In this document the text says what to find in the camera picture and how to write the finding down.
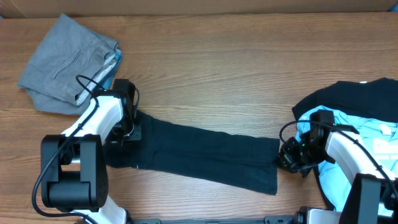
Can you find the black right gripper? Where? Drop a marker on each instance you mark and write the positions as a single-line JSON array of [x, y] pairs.
[[286, 155]]

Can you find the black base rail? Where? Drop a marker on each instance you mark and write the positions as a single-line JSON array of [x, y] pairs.
[[278, 219]]

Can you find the folded blue garment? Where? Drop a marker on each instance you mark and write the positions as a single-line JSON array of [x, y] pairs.
[[108, 79]]

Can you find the folded grey trousers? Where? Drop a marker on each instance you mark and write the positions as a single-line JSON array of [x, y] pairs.
[[67, 64]]

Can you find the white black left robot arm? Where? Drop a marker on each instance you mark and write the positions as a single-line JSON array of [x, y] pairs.
[[73, 177]]

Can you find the black garment under pile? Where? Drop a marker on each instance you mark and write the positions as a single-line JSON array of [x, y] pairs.
[[371, 108]]

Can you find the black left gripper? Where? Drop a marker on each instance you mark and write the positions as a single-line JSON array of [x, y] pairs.
[[136, 135]]

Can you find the black t-shirt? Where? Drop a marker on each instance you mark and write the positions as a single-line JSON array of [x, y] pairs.
[[240, 161]]

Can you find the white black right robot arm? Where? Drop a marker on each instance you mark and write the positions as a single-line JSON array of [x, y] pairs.
[[373, 194]]

